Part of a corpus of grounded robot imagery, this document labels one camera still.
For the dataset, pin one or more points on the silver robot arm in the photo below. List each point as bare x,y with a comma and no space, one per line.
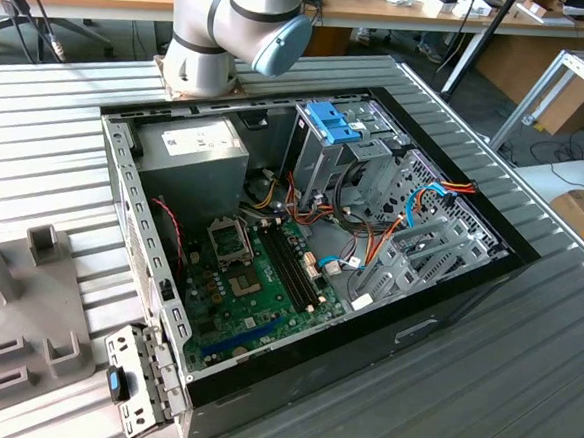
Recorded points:
200,32

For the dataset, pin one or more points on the labelled cardboard box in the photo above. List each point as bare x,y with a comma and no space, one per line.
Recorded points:
580,219

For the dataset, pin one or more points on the blue plastic drive latch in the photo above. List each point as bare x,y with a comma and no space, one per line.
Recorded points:
329,124

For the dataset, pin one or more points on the black PC case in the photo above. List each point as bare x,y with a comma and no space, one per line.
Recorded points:
362,364

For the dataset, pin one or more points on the grey metal disk bay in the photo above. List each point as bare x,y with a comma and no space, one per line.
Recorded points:
393,281

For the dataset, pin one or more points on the green motherboard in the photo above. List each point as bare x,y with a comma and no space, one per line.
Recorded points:
270,310

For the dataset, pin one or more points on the grey metal shelf frame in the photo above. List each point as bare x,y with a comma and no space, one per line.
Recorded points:
537,91

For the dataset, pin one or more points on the black tripod stand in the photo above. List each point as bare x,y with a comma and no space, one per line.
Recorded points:
476,51

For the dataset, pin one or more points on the CPU socket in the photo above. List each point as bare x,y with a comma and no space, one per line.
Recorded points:
227,242

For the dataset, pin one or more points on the grey metal drive cage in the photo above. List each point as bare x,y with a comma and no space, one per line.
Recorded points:
321,166

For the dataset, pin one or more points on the blue black latch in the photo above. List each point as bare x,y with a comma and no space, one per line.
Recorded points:
117,384

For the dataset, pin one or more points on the black plastic clip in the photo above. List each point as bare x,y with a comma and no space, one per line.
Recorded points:
165,290

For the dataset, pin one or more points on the blue expansion slot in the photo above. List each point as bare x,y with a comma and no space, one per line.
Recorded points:
241,338

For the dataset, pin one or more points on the square brown base plate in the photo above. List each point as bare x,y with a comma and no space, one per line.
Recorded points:
238,91

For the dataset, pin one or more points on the grey parts rack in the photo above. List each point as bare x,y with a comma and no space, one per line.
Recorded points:
30,301

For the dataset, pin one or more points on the grey power supply unit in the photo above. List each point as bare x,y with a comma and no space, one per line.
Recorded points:
189,182

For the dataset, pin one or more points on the black RAM slot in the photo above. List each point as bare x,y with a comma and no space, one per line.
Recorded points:
299,265
292,266
285,268
279,269

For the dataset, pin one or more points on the white side table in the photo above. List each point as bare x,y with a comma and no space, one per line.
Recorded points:
540,181

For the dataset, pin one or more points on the square dark chipset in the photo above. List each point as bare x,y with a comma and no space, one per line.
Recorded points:
244,283

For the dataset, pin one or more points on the grey slot bracket plate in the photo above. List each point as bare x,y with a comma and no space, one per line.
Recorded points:
130,418

